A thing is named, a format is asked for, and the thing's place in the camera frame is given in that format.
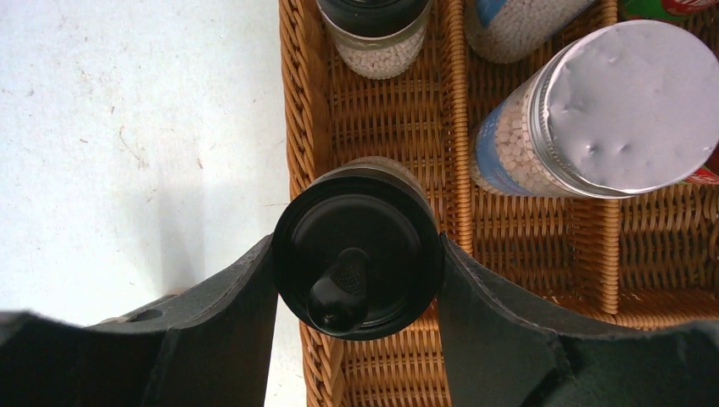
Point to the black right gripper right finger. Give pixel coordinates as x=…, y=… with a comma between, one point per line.
x=505, y=346

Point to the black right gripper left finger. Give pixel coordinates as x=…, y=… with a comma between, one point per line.
x=207, y=346

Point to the black-spout-lid jar white beads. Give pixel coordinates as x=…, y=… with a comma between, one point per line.
x=357, y=255

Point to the yellow-cap sauce bottle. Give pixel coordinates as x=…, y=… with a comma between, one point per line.
x=708, y=173
x=663, y=10

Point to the blue-label silver-lid jar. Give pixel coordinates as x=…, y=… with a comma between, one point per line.
x=627, y=109
x=505, y=31

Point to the large black-lid jar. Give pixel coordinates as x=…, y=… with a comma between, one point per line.
x=377, y=39

